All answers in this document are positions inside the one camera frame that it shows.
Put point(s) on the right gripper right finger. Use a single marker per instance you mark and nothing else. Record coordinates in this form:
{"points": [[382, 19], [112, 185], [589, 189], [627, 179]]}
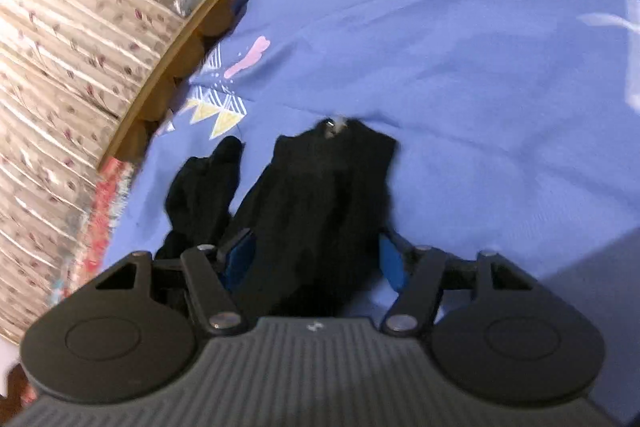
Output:
{"points": [[416, 274]]}

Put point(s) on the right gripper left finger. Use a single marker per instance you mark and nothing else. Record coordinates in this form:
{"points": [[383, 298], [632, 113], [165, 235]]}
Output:
{"points": [[211, 304]]}

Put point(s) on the black pants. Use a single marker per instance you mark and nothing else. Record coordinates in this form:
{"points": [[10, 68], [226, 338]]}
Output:
{"points": [[314, 217]]}

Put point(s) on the red floral blanket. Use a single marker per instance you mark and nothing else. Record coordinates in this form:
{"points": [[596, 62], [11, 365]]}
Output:
{"points": [[96, 229]]}

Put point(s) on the wooden carved footboard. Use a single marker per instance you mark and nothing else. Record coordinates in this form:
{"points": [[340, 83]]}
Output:
{"points": [[207, 23]]}

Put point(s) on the blue patterned bed sheet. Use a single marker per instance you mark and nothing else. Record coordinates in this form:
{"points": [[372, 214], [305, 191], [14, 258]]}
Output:
{"points": [[517, 123]]}

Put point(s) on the floral beige curtain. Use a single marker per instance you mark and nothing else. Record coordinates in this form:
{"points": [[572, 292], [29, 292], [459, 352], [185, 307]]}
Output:
{"points": [[69, 71]]}

